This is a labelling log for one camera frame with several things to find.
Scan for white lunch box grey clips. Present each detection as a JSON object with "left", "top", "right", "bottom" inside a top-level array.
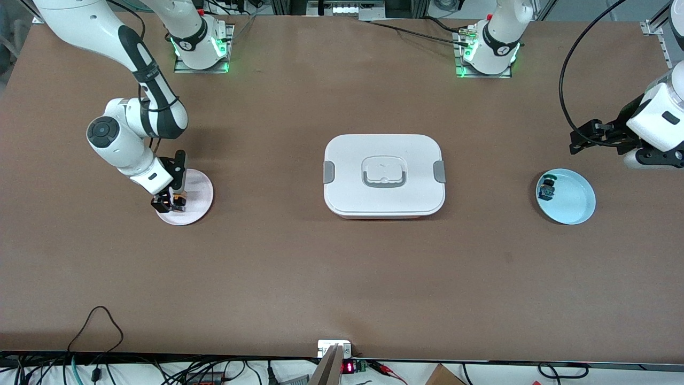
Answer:
[{"left": 323, "top": 134, "right": 446, "bottom": 220}]

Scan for white socket box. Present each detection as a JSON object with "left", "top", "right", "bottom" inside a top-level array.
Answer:
[{"left": 317, "top": 340, "right": 352, "bottom": 358}]

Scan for lit control box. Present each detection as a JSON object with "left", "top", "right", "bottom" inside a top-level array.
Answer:
[{"left": 307, "top": 0, "right": 385, "bottom": 21}]

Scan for pink round plate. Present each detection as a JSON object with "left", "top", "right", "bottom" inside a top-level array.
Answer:
[{"left": 154, "top": 169, "right": 214, "bottom": 226}]

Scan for light blue round plate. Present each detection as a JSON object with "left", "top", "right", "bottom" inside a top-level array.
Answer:
[{"left": 536, "top": 168, "right": 596, "bottom": 225}]

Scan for grey metal profile bar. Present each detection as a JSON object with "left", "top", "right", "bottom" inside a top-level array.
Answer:
[{"left": 309, "top": 344, "right": 344, "bottom": 385}]

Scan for brown cardboard piece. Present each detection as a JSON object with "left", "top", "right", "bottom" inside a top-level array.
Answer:
[{"left": 425, "top": 364, "right": 467, "bottom": 385}]

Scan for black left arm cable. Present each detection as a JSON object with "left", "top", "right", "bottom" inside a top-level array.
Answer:
[{"left": 558, "top": 0, "right": 628, "bottom": 148}]

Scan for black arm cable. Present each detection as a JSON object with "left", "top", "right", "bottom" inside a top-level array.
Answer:
[
  {"left": 558, "top": 0, "right": 628, "bottom": 148},
  {"left": 107, "top": 0, "right": 180, "bottom": 153}
]

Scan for aluminium frame bracket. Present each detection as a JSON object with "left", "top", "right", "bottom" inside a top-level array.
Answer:
[{"left": 640, "top": 20, "right": 675, "bottom": 67}]

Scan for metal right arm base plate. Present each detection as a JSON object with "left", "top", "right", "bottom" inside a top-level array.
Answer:
[{"left": 174, "top": 24, "right": 235, "bottom": 74}]

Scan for black looped table cable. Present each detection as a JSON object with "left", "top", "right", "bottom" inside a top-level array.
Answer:
[{"left": 67, "top": 306, "right": 125, "bottom": 356}]

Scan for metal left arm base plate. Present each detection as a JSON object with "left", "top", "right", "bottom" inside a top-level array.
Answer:
[{"left": 454, "top": 29, "right": 512, "bottom": 79}]

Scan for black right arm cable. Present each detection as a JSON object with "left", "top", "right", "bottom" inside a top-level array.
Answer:
[{"left": 107, "top": 0, "right": 180, "bottom": 153}]

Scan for tangled black floor cables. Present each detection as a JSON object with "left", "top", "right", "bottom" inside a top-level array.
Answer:
[{"left": 0, "top": 354, "right": 278, "bottom": 385}]

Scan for black base supply cable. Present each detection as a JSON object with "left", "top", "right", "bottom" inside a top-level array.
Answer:
[
  {"left": 425, "top": 15, "right": 468, "bottom": 35},
  {"left": 369, "top": 19, "right": 471, "bottom": 47}
]

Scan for black coiled floor cable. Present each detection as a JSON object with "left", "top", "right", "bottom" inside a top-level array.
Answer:
[{"left": 537, "top": 363, "right": 589, "bottom": 379}]

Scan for red clip test wires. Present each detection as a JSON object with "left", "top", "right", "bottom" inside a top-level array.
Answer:
[{"left": 369, "top": 360, "right": 408, "bottom": 385}]

